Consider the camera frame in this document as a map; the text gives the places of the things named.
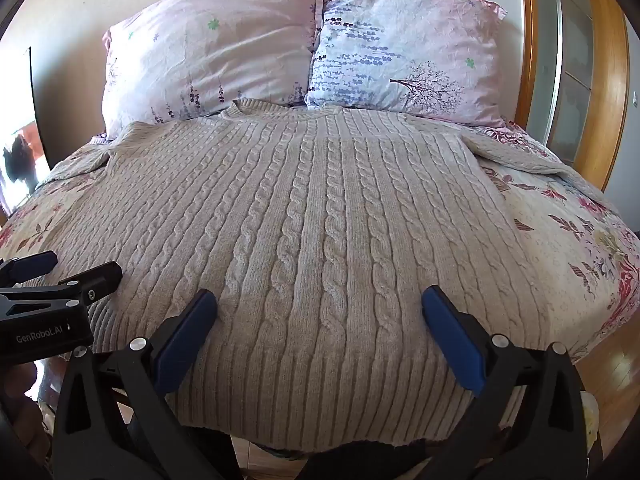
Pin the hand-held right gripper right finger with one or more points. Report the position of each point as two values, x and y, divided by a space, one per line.
452 345

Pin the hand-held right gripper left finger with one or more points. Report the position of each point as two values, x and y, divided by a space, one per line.
187 340

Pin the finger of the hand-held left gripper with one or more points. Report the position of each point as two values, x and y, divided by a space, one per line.
100 278
35 263

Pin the floral bedsheet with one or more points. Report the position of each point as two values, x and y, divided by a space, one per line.
575 240

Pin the pink floral pillow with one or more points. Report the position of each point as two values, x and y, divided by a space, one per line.
210 50

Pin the wooden headboard shelf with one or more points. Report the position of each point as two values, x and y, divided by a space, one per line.
617 85

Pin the light blue tree-print pillow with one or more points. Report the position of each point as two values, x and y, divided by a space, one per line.
400 35

